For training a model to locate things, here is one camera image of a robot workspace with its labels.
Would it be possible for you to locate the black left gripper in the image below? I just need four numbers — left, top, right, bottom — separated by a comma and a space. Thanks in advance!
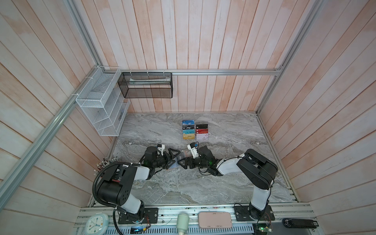
153, 148, 181, 169

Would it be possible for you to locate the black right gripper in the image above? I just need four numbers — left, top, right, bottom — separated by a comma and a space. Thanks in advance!
177, 155, 209, 168

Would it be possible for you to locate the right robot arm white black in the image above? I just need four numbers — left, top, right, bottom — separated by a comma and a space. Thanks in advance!
177, 143, 278, 220

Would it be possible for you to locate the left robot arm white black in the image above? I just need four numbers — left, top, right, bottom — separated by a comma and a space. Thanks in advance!
92, 145, 181, 222

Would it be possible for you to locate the gold credit card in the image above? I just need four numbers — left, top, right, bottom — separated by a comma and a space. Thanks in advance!
183, 133, 195, 140

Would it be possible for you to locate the black credit card left column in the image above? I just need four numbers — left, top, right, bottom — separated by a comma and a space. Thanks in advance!
182, 125, 195, 130

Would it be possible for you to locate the black credit card column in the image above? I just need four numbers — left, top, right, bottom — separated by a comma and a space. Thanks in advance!
196, 123, 208, 129
182, 125, 195, 130

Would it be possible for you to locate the red credit card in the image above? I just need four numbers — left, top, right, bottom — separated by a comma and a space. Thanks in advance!
196, 129, 209, 134

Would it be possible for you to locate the black credit card right column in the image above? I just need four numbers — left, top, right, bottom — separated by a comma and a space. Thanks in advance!
196, 123, 208, 129

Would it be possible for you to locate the white light bulb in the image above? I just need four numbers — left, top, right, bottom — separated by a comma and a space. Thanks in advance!
176, 213, 190, 235

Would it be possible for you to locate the pink rectangular case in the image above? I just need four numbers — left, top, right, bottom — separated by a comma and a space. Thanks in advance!
198, 211, 233, 229

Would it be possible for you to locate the bundle of coloured pens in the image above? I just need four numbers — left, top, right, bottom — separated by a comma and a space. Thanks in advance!
94, 157, 118, 176

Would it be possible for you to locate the black mesh basket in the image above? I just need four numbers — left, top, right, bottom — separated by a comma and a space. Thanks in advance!
117, 72, 173, 99

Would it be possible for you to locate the white analog clock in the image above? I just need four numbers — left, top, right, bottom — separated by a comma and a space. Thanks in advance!
84, 213, 109, 235

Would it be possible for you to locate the black stapler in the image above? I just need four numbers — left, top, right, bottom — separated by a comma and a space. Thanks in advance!
282, 218, 319, 229

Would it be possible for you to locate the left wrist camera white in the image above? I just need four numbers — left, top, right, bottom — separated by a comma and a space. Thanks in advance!
157, 144, 165, 156

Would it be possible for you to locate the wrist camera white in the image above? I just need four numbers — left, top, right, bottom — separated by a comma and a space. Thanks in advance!
187, 142, 199, 159
157, 144, 165, 156

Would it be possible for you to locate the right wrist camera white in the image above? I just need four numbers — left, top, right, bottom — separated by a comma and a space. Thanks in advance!
187, 142, 199, 159

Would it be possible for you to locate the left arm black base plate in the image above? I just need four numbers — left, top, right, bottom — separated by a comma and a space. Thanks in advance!
118, 207, 159, 225

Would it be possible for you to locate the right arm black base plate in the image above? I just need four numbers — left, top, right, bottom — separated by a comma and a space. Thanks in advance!
234, 203, 275, 221

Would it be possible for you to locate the black corrugated cable hose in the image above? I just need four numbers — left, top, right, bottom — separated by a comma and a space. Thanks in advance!
91, 162, 133, 208

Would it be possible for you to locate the white wire mesh shelf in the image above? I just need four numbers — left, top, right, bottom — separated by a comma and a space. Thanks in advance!
76, 66, 130, 137

